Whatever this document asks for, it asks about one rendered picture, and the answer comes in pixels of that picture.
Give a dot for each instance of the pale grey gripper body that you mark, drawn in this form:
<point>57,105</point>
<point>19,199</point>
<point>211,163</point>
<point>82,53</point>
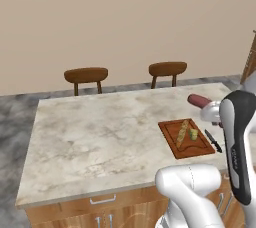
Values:
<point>210,112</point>

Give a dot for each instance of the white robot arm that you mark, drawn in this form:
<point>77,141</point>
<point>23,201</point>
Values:
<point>190,185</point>

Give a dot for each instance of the red-brown sausage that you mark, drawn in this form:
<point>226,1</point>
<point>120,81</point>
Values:
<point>198,100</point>

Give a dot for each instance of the yellow-green cheese piece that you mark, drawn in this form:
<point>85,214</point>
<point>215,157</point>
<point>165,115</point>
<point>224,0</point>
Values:
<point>193,134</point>

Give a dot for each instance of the wooden cutting board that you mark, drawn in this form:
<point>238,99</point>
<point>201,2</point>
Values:
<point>186,147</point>

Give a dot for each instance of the black knife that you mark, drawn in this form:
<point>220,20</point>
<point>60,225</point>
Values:
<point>213,141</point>

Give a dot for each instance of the tan baguette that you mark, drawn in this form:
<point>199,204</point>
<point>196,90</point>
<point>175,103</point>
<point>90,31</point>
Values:
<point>182,134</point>

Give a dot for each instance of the brown wooden chair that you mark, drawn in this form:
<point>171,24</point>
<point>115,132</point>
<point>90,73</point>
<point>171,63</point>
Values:
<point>167,68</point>
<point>86,75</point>

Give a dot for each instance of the wooden cabinet run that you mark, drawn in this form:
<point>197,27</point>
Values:
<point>250,58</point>

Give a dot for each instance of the wooden cupboard door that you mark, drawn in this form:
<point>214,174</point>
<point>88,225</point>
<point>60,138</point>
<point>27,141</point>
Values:
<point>136,217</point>
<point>66,222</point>
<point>233,217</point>

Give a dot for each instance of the wooden drawer front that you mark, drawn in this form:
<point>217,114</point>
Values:
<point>133,200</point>

